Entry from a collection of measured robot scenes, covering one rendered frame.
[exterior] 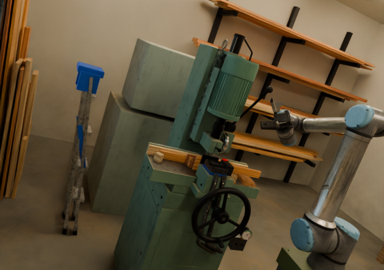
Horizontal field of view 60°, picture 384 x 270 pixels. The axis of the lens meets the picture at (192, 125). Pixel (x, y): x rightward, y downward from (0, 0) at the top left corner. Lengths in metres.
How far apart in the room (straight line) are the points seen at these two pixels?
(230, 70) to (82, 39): 2.47
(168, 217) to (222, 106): 0.61
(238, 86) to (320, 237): 0.81
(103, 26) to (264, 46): 2.05
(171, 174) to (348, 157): 0.81
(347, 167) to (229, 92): 0.64
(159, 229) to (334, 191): 0.85
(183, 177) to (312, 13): 3.72
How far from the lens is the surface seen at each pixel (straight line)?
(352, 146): 1.62
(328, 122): 1.95
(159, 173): 1.56
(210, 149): 1.72
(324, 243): 1.75
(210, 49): 1.85
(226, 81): 1.65
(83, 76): 2.14
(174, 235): 1.77
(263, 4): 4.49
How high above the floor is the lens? 1.47
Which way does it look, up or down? 13 degrees down
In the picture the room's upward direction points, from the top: 19 degrees clockwise
